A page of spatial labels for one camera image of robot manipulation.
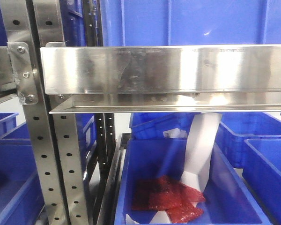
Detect steel perforated upright post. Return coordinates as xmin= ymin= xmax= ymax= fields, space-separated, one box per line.
xmin=0 ymin=0 xmax=89 ymax=225

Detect red bubble wrap bags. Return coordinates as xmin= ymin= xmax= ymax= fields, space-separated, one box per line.
xmin=131 ymin=175 xmax=206 ymax=223

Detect blue bin lower right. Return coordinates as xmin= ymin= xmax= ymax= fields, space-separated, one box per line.
xmin=243 ymin=139 xmax=281 ymax=225

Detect blue bin upper shelf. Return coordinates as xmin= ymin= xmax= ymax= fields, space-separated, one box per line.
xmin=100 ymin=0 xmax=281 ymax=46

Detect blue bin lower left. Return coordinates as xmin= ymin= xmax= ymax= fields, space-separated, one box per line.
xmin=0 ymin=112 xmax=44 ymax=225

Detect stainless steel shelf rack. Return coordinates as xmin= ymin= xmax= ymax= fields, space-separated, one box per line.
xmin=0 ymin=43 xmax=281 ymax=115

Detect blue bin right back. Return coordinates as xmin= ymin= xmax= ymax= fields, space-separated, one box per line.
xmin=215 ymin=112 xmax=281 ymax=168

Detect blue bin with red bags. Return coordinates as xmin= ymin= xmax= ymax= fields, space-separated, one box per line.
xmin=114 ymin=138 xmax=270 ymax=225

